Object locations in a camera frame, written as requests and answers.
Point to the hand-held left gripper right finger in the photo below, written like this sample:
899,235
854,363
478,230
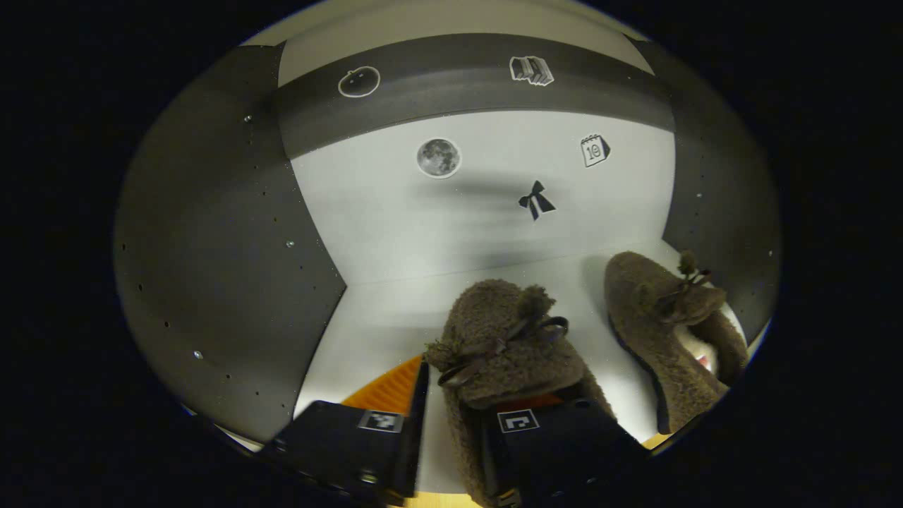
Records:
564,451

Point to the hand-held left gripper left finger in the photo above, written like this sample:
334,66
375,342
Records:
353,444

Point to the grey shoe cabinet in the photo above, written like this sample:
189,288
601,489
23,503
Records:
494,233

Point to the brown fluffy shoe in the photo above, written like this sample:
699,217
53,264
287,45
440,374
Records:
649,331
494,317

